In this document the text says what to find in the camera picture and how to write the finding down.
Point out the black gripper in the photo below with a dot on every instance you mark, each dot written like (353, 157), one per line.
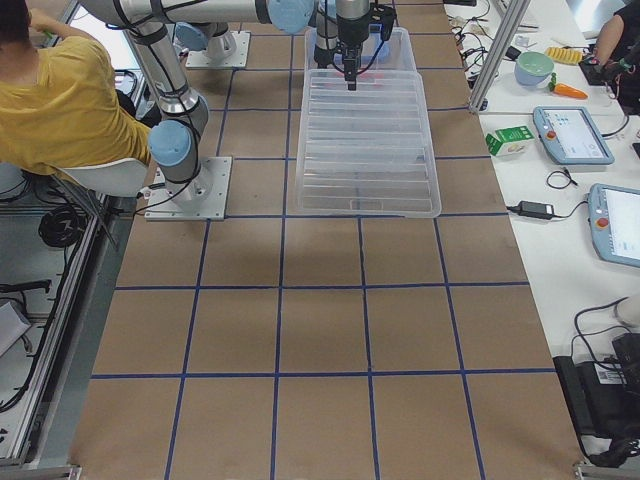
(350, 38)

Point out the clear plastic box lid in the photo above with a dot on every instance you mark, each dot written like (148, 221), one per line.
(367, 151)

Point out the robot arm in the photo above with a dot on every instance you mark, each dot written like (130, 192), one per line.
(300, 15)
(145, 24)

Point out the blue plastic tray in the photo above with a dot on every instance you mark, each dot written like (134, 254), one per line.
(375, 53)

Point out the green white carton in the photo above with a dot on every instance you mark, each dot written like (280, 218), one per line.
(509, 141)

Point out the green blue bowl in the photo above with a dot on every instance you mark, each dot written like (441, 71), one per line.
(532, 68)

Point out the toy carrot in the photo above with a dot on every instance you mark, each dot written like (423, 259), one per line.
(565, 90)

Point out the toy corn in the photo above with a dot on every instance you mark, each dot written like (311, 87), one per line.
(564, 55)

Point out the teach pendant tablet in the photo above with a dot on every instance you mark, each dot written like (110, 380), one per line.
(614, 223)
(570, 136)

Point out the black power adapter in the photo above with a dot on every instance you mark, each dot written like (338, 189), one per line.
(536, 210)

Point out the white chair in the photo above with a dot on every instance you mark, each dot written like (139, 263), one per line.
(120, 178)

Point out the person in black shirt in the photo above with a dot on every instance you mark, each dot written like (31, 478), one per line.
(615, 57)

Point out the person in yellow shirt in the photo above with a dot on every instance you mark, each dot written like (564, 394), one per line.
(59, 105)

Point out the black laptop device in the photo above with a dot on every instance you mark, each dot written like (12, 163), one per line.
(602, 398)

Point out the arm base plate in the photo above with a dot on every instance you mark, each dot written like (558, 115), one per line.
(226, 51)
(205, 198)

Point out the aluminium frame post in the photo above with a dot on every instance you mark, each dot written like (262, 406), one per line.
(502, 40)

